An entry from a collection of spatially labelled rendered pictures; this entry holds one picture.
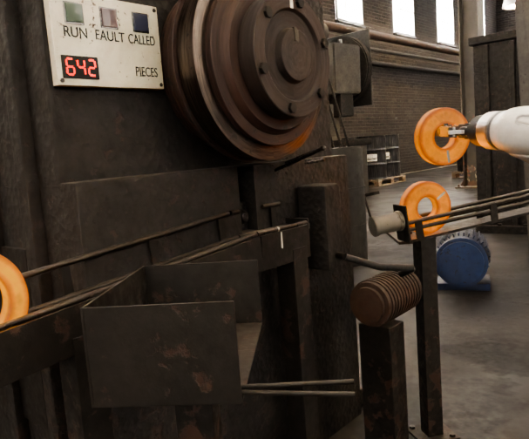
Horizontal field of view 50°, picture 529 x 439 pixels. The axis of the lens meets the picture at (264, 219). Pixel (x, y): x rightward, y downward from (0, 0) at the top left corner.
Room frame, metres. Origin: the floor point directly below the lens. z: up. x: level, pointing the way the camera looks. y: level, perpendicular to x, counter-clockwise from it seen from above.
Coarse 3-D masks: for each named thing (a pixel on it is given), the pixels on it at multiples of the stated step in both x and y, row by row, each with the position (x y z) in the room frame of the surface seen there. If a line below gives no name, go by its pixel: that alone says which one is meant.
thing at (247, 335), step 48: (144, 288) 0.96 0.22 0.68; (192, 288) 0.96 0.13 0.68; (240, 288) 0.95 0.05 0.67; (96, 336) 0.71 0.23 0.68; (144, 336) 0.71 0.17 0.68; (192, 336) 0.70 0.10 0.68; (240, 336) 0.90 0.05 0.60; (96, 384) 0.71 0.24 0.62; (144, 384) 0.71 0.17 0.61; (192, 384) 0.70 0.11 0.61; (240, 384) 0.69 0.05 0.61; (192, 432) 0.83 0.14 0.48
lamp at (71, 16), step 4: (64, 4) 1.13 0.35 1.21; (68, 4) 1.13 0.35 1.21; (72, 4) 1.14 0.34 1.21; (76, 4) 1.15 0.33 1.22; (80, 4) 1.15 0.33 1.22; (68, 8) 1.13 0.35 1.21; (72, 8) 1.14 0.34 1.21; (76, 8) 1.14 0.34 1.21; (80, 8) 1.15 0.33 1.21; (68, 12) 1.13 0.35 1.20; (72, 12) 1.14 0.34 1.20; (76, 12) 1.14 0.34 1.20; (80, 12) 1.15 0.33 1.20; (68, 16) 1.13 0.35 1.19; (72, 16) 1.14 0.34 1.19; (76, 16) 1.14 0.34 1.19; (80, 16) 1.15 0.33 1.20; (68, 20) 1.13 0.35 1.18; (72, 20) 1.14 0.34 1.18; (76, 20) 1.14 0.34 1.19; (80, 20) 1.15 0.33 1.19
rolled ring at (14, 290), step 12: (0, 264) 0.88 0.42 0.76; (12, 264) 0.89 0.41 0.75; (0, 276) 0.88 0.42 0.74; (12, 276) 0.89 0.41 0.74; (0, 288) 0.90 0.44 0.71; (12, 288) 0.89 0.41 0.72; (24, 288) 0.90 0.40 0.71; (12, 300) 0.89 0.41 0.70; (24, 300) 0.90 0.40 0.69; (12, 312) 0.88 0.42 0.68; (24, 312) 0.90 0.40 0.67
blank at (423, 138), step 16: (432, 112) 1.50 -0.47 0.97; (448, 112) 1.51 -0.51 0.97; (416, 128) 1.52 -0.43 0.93; (432, 128) 1.50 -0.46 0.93; (416, 144) 1.52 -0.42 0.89; (432, 144) 1.50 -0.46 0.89; (448, 144) 1.54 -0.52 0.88; (464, 144) 1.53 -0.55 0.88; (432, 160) 1.51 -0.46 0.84; (448, 160) 1.52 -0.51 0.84
